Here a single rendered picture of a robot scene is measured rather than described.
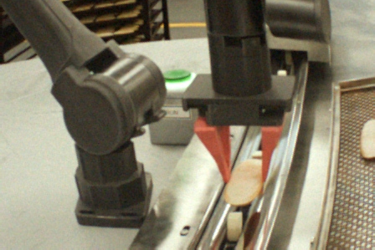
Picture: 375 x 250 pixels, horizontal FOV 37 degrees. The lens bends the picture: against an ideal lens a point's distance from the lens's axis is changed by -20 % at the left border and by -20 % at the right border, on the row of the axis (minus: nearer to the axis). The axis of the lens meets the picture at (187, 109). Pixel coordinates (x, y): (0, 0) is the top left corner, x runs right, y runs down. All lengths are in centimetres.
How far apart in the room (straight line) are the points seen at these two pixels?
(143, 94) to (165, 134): 22
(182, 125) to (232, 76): 30
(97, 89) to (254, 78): 15
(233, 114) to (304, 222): 16
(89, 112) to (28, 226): 18
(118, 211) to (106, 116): 12
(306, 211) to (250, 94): 18
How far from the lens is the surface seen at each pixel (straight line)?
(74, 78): 65
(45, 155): 91
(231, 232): 62
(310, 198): 73
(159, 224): 63
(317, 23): 55
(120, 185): 70
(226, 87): 60
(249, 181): 65
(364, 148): 66
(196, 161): 75
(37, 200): 78
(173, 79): 88
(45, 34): 69
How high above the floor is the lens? 119
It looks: 21 degrees down
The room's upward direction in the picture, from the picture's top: 5 degrees counter-clockwise
